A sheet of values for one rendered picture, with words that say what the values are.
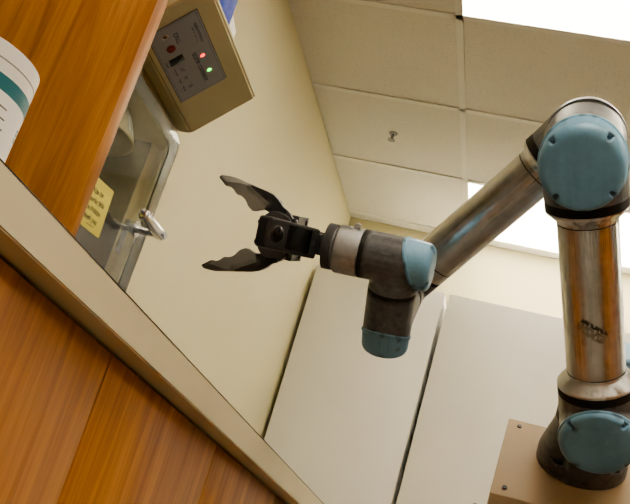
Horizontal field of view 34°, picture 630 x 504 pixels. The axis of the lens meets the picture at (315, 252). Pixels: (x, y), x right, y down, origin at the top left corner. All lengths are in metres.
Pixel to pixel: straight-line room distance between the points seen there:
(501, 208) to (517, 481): 0.46
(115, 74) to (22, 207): 0.62
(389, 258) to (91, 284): 0.68
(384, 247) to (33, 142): 0.52
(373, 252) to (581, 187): 0.32
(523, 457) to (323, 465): 2.67
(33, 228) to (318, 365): 3.75
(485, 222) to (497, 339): 2.92
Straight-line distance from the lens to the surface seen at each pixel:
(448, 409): 4.41
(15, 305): 0.87
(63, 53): 1.44
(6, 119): 0.94
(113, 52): 1.41
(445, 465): 4.36
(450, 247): 1.61
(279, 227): 1.47
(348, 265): 1.52
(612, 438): 1.55
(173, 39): 1.58
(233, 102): 1.77
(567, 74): 3.65
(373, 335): 1.56
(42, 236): 0.82
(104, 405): 1.08
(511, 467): 1.76
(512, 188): 1.57
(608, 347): 1.51
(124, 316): 0.99
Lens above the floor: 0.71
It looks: 19 degrees up
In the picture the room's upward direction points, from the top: 17 degrees clockwise
